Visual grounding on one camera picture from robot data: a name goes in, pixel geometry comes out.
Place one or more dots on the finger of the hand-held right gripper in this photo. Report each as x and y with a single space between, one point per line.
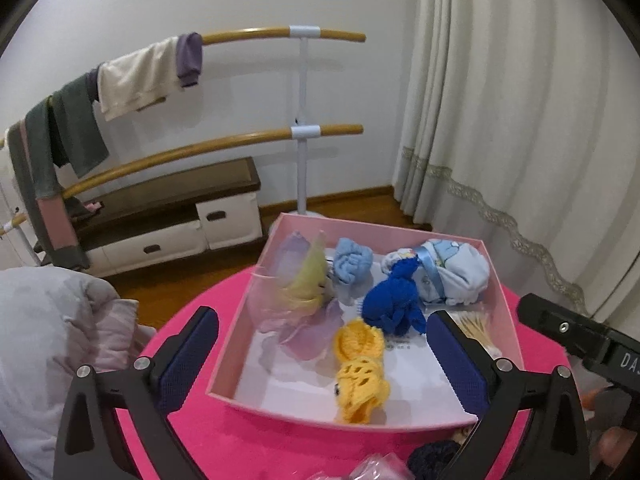
560 322

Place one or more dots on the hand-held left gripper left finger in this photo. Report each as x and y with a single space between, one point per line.
187 360

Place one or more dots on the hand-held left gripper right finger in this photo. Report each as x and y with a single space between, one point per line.
457 360

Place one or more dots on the pack of cotton swabs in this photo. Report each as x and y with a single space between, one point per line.
475 330

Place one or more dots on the pink shallow box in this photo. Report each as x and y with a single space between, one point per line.
240 330

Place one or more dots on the royal blue crochet toy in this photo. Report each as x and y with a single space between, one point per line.
392 302

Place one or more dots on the light blue printed baby cloth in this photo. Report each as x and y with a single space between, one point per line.
455 272

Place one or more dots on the yellow crochet toy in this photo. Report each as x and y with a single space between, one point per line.
360 375

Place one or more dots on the purple yellow organza scrunchie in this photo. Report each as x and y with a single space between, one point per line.
295 295

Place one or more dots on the person's right hand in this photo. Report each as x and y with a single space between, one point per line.
612 447

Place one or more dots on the lilac quilt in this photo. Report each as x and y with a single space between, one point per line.
120 330

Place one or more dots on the dark navy knit item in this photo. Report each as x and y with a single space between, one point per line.
432 462

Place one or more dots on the round table with pink cloth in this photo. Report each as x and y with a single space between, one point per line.
250 452

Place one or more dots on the grey duvet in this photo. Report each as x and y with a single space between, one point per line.
40 360

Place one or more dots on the low cabinet with dark top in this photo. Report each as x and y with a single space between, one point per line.
165 200

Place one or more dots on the small pink item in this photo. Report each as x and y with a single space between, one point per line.
93 206

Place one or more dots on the pink and grey garment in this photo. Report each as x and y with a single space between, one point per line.
55 230

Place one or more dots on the cream pleated curtain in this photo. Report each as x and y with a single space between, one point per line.
500 110

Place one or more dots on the cream garment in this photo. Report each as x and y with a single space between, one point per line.
135 80

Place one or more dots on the purple garment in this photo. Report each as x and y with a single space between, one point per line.
190 57

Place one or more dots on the white barre post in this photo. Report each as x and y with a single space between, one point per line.
302 170
27 240

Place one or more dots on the short curved wooden barre rail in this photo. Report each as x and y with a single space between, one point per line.
225 141

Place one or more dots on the long curved wooden barre rail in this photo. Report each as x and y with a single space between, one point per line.
250 34

